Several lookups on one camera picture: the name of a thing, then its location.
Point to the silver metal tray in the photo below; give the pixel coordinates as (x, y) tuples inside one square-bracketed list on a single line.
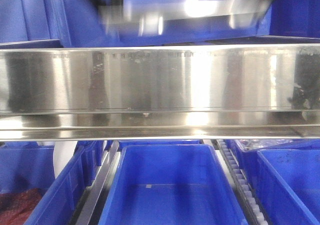
[(148, 20)]

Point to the blue bin rear centre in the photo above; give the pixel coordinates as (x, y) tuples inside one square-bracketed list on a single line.
[(128, 142)]

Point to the blue bin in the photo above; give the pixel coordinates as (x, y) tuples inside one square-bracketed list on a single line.
[(28, 24), (32, 167), (83, 24), (128, 142), (170, 185), (290, 22), (284, 175)]

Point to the blue bin lower centre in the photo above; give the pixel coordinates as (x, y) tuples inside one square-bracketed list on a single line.
[(170, 185)]

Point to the stainless steel shelf beam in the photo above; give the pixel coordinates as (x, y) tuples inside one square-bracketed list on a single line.
[(213, 91)]

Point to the blue bin upper centre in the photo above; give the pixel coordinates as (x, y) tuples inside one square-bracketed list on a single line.
[(83, 24)]

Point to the blue bin lower right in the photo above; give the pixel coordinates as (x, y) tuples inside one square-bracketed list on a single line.
[(284, 175)]

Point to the blue bin lower left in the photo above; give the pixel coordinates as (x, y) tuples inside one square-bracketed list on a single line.
[(32, 167)]

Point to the blue bin upper left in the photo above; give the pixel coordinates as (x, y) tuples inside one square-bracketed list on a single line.
[(28, 24)]

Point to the blue bin upper right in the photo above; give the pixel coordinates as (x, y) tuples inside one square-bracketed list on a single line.
[(290, 22)]

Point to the red mesh material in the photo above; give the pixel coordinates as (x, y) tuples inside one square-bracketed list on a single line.
[(15, 208)]

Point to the roller track rail right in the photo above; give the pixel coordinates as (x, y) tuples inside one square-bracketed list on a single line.
[(246, 197)]

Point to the metal rail left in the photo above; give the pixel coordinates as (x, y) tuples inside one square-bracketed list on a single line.
[(91, 204)]

